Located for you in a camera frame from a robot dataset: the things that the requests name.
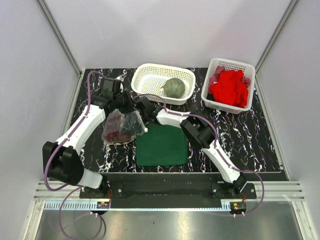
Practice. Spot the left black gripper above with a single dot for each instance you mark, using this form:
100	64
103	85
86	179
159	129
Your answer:
131	104

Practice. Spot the clear zip top bag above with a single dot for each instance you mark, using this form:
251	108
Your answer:
134	124

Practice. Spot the green fake melon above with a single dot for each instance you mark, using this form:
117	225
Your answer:
174	88

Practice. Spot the red fake grape bunch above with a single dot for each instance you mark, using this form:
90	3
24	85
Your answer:
114	132

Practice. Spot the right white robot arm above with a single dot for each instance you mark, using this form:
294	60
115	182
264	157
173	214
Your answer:
201	134

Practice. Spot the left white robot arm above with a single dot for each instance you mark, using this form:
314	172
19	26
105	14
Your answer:
61	158

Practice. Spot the white oval perforated basket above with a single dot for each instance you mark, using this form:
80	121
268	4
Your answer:
149	79

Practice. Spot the folded green cloth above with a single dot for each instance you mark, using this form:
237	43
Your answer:
162	145

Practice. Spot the pink cloth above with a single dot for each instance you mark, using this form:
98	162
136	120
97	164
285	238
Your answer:
220	69

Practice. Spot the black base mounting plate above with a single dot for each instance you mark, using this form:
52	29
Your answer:
166	191

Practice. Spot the red cloth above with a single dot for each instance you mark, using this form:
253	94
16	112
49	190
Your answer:
229	90

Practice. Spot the white rectangular perforated basket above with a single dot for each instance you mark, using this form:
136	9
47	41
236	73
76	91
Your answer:
249	71

